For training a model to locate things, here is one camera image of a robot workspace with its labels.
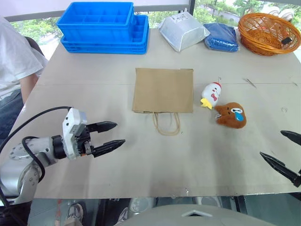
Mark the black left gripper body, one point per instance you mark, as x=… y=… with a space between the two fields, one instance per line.
x=82 y=140

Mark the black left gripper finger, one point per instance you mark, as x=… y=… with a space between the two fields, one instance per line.
x=108 y=146
x=103 y=126

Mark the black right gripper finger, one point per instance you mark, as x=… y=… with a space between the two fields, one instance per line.
x=279 y=167
x=291 y=136

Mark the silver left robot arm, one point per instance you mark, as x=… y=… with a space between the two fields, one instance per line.
x=28 y=150

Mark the white plastic bag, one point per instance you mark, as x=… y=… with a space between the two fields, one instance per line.
x=183 y=30

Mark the brown crying plush toy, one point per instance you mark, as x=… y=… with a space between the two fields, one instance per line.
x=232 y=115

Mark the sneaker under table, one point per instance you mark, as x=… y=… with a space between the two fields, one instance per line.
x=74 y=213

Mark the white chicken plush toy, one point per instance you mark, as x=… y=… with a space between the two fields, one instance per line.
x=211 y=94

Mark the grey robot torso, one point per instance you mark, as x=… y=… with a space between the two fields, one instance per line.
x=195 y=215

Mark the person in white shirt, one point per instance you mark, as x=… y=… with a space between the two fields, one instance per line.
x=14 y=70

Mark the orange woven basket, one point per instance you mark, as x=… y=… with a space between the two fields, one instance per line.
x=268 y=35

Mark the blue divided plastic crate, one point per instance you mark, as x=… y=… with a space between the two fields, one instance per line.
x=98 y=21

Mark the blue plastic wrapped package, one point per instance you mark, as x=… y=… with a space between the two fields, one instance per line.
x=221 y=37

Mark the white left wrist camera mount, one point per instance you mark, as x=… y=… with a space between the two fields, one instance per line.
x=71 y=131

